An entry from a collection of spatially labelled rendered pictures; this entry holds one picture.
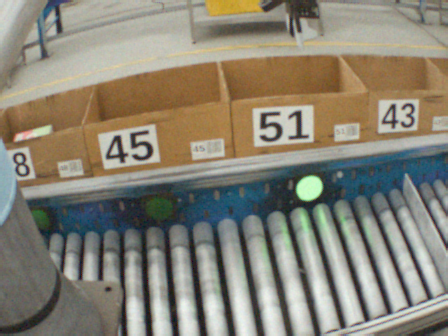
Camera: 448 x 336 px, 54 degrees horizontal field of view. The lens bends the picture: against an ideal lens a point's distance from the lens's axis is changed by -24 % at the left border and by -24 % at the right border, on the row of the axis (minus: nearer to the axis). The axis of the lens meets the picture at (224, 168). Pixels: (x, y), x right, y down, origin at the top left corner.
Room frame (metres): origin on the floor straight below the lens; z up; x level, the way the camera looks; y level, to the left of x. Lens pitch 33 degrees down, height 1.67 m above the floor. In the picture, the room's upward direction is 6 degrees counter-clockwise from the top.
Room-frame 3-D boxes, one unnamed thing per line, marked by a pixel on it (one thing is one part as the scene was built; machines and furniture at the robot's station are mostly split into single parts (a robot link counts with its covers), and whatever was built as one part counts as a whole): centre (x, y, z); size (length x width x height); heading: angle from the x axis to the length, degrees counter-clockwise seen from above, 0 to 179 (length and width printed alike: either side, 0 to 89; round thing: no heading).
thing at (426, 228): (0.94, -0.56, 0.76); 0.46 x 0.01 x 0.09; 3
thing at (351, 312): (0.93, -0.26, 0.72); 0.52 x 0.05 x 0.05; 3
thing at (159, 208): (1.14, 0.17, 0.81); 0.07 x 0.01 x 0.07; 93
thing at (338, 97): (1.38, -0.22, 0.96); 0.39 x 0.29 x 0.17; 93
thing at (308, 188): (1.16, -0.22, 0.81); 0.07 x 0.01 x 0.07; 93
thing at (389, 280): (0.93, -0.39, 0.72); 0.52 x 0.05 x 0.05; 3
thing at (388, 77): (1.40, -0.61, 0.96); 0.39 x 0.29 x 0.17; 93
